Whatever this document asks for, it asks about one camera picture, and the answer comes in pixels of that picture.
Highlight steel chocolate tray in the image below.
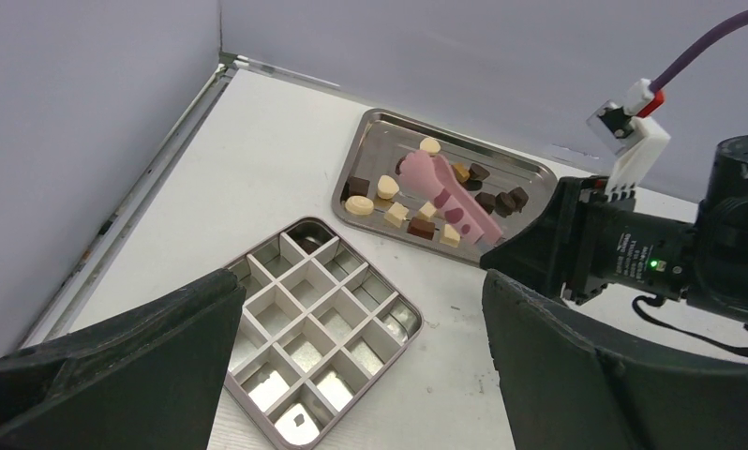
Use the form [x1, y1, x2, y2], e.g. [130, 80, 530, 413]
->
[331, 109, 557, 265]

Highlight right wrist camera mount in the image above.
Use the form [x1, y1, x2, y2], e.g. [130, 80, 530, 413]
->
[586, 79, 671, 203]

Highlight caramel square chocolate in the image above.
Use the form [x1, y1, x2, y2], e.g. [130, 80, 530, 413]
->
[451, 163, 471, 185]

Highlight cream oval chocolate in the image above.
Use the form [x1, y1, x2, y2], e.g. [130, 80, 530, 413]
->
[377, 174, 400, 201]

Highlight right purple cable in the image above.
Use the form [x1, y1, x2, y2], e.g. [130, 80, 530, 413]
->
[650, 5, 748, 95]

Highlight pink cat paw tongs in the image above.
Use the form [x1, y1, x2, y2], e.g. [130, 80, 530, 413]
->
[396, 150, 503, 247]

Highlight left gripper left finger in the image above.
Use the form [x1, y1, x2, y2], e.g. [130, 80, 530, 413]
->
[0, 269, 247, 449]

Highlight dark brown square chocolate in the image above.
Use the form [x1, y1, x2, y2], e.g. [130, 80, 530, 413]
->
[341, 176, 370, 201]

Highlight cream square chocolate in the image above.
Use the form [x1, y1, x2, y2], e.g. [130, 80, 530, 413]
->
[383, 202, 410, 228]

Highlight cream round swirl chocolate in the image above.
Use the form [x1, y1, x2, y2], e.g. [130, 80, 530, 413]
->
[344, 195, 375, 217]

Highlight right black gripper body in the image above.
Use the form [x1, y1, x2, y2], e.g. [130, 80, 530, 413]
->
[479, 176, 696, 305]

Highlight brown rectangular chocolate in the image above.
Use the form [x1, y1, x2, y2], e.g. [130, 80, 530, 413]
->
[407, 217, 436, 241]

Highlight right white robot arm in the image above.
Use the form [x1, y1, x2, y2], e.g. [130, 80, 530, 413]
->
[480, 135, 748, 324]

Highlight dark heart chocolate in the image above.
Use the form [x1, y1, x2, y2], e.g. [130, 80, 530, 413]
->
[469, 163, 490, 182]

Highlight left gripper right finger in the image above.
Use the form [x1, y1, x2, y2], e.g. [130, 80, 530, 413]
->
[482, 270, 748, 449]

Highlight cream heart chocolate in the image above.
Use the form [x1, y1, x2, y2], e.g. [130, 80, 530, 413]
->
[419, 137, 441, 156]

